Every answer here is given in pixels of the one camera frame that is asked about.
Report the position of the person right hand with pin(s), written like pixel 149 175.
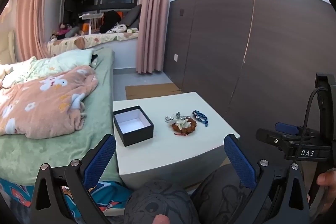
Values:
pixel 327 182

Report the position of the window seat floral cushion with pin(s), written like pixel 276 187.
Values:
pixel 55 47

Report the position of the green bed sheet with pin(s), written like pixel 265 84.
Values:
pixel 21 157

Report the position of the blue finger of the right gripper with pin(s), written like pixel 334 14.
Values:
pixel 286 128

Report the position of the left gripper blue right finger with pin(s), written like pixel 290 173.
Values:
pixel 239 160

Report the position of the white bedside table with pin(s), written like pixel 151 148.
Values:
pixel 184 160

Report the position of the pink floral blanket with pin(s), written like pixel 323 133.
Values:
pixel 48 107

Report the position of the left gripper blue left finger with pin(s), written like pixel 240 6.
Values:
pixel 96 160

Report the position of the light green pillow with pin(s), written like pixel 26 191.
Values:
pixel 34 68

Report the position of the person patterned trouser knee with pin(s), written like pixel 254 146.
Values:
pixel 214 201

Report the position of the grey pillow on seat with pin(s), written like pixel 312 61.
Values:
pixel 131 16

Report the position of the pink curtain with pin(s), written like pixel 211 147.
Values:
pixel 30 29
pixel 152 34

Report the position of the black jewelry box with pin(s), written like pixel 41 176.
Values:
pixel 133 125

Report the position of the pink curtain left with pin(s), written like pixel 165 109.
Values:
pixel 30 29

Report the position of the person left hand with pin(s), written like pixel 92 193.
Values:
pixel 161 219

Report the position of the cardboard sheet on floor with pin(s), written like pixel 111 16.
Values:
pixel 149 91

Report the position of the pink curtain right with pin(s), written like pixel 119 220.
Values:
pixel 152 34

